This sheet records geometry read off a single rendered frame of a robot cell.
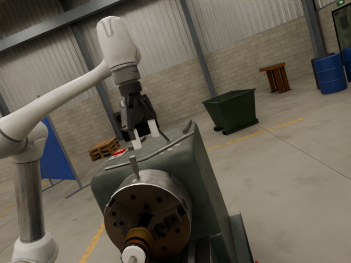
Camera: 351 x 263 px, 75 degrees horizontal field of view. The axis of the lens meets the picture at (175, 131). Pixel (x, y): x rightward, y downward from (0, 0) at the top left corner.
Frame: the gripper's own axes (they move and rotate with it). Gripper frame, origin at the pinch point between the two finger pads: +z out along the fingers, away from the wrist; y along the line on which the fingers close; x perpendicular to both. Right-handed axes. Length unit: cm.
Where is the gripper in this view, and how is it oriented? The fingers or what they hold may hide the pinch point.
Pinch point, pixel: (146, 139)
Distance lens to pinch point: 82.6
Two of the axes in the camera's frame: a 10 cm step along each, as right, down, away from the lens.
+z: 2.8, 9.4, 1.9
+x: -8.7, 1.7, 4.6
